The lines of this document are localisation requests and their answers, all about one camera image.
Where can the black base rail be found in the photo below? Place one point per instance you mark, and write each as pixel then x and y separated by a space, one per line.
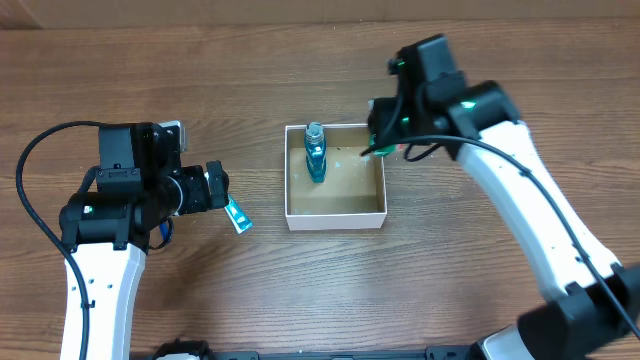
pixel 200 350

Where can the green white toothpaste tube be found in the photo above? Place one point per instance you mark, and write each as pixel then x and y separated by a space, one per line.
pixel 237 216

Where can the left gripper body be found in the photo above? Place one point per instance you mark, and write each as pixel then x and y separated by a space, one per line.
pixel 195 197

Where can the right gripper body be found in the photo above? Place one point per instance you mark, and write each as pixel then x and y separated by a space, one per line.
pixel 399 122

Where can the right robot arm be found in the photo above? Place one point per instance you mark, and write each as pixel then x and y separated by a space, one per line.
pixel 590 298

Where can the blue liquid bottle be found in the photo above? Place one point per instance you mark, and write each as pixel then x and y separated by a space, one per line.
pixel 315 146

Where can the white cardboard box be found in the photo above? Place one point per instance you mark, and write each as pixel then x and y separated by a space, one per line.
pixel 353 195

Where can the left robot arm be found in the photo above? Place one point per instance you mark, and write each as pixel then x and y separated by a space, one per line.
pixel 141 184

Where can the blue disposable razor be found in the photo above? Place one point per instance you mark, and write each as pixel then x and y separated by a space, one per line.
pixel 166 230

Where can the green white floss packet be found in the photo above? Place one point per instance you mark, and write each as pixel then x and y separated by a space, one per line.
pixel 389 150

